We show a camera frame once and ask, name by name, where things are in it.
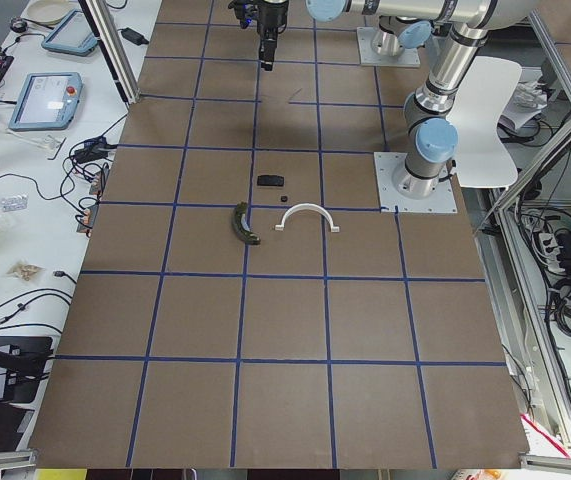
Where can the black power adapter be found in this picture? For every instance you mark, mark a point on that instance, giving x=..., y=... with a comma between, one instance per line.
x=133, y=36

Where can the blue teach pendant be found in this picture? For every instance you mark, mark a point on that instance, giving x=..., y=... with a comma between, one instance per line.
x=72, y=36
x=47, y=101

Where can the black brake pad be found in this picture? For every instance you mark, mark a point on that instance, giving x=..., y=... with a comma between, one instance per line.
x=270, y=181

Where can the aluminium frame post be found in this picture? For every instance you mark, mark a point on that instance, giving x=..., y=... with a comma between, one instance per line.
x=105, y=31

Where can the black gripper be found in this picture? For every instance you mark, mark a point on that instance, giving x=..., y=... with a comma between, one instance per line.
x=270, y=15

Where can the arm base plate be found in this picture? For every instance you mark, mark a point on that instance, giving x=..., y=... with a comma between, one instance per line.
x=381, y=49
x=400, y=192

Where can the olive brake shoe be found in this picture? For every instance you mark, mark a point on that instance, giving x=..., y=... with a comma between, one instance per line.
x=241, y=227

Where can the white chair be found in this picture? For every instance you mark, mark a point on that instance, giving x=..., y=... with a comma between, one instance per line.
x=482, y=161

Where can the blue teach pendant near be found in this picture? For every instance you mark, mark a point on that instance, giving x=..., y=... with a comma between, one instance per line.
x=47, y=101

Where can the white plate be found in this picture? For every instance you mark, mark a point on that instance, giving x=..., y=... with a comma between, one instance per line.
x=49, y=12

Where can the white curved plastic bracket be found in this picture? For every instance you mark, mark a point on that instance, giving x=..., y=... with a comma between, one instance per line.
x=307, y=209

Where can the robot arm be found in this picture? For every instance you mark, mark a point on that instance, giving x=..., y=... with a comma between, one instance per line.
x=433, y=138

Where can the blue teach pendant far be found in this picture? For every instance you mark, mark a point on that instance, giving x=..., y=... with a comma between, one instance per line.
x=72, y=36

